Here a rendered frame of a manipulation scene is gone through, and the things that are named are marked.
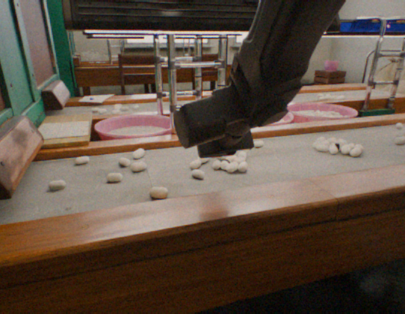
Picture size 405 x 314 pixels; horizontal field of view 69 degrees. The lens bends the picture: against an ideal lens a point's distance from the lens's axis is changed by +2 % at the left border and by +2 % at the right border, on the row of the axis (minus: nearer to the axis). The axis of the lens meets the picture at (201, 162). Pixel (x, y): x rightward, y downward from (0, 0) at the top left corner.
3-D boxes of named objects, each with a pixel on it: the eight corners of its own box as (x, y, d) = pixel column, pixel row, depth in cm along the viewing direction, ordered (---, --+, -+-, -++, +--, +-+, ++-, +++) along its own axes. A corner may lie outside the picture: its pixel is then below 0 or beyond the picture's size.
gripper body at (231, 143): (191, 122, 52) (200, 102, 46) (243, 119, 55) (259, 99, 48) (197, 157, 51) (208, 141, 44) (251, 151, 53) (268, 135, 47)
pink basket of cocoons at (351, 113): (368, 138, 112) (374, 114, 109) (308, 145, 105) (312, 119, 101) (322, 122, 136) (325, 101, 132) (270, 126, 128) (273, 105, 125)
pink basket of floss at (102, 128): (192, 146, 105) (192, 119, 101) (143, 172, 84) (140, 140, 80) (136, 134, 117) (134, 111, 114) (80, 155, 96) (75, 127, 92)
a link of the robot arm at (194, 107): (295, 107, 35) (265, 47, 37) (208, 133, 31) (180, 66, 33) (255, 143, 46) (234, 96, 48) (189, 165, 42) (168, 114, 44)
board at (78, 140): (89, 144, 79) (88, 140, 78) (25, 150, 74) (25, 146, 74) (93, 117, 108) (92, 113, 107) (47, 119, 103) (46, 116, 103)
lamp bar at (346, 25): (420, 36, 148) (424, 20, 145) (314, 36, 130) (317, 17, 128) (406, 36, 155) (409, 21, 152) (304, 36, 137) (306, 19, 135)
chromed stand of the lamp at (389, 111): (394, 117, 144) (419, 15, 127) (360, 119, 139) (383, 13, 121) (363, 108, 161) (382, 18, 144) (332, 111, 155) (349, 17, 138)
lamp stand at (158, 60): (205, 134, 117) (206, 9, 100) (155, 139, 112) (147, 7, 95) (192, 122, 134) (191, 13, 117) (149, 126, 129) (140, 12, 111)
